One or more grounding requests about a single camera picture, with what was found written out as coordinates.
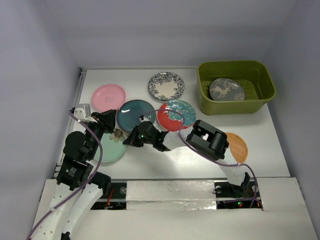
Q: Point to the blue floral white plate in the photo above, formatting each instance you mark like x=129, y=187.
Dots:
x=165, y=86

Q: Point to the silver foil covered bar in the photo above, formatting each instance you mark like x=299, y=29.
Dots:
x=176, y=195

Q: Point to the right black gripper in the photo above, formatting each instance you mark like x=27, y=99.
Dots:
x=132, y=140

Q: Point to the orange woven round plate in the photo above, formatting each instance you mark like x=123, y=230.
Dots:
x=238, y=147

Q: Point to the grey reindeer plate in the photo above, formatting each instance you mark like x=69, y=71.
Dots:
x=226, y=90

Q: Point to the dark teal glazed plate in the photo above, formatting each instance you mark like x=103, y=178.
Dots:
x=128, y=115

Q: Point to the mint green flower plate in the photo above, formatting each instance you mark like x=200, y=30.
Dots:
x=113, y=147

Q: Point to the pink plastic plate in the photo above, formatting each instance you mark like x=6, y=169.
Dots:
x=108, y=97

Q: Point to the aluminium table edge rail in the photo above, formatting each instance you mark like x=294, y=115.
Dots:
x=70, y=124

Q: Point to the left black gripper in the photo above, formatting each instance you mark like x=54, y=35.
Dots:
x=106, y=119

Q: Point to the green plastic bin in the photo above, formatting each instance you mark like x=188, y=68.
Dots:
x=251, y=75

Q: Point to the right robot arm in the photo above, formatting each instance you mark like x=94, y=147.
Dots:
x=205, y=140

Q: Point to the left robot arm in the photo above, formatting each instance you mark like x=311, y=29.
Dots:
x=79, y=184

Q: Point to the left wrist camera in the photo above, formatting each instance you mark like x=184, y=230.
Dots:
x=82, y=112

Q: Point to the red teal flower plate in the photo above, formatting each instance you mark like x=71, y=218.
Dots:
x=170, y=120

